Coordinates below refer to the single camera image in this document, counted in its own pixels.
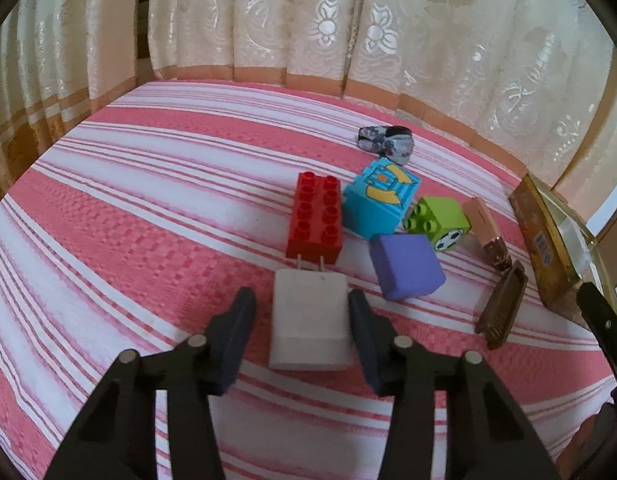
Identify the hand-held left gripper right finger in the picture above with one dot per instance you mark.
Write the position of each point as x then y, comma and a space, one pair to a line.
366, 340

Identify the purple cube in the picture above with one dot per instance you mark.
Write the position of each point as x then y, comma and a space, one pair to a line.
406, 265

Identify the gold tin box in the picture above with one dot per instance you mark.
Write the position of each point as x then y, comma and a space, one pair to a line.
533, 230

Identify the pink striped bed sheet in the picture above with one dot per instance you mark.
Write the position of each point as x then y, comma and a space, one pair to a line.
138, 210

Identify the grey patterned small object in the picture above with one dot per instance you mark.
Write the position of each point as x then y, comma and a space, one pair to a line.
388, 145

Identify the cream floral curtain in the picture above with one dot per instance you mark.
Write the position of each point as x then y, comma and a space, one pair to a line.
338, 20
63, 60

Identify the blue printed toy block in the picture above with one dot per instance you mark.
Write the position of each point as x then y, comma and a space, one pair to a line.
378, 200

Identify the red building block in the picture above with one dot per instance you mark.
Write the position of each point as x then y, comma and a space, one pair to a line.
313, 220

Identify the green toy block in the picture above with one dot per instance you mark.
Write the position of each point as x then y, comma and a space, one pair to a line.
438, 212

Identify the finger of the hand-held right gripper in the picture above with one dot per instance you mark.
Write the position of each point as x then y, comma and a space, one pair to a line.
603, 325

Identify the white wall charger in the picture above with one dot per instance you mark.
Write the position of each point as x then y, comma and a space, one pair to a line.
308, 320

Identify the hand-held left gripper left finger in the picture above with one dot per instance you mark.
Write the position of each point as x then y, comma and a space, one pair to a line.
236, 330

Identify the dark brown rectangular block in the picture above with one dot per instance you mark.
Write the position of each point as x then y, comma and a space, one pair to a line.
503, 305

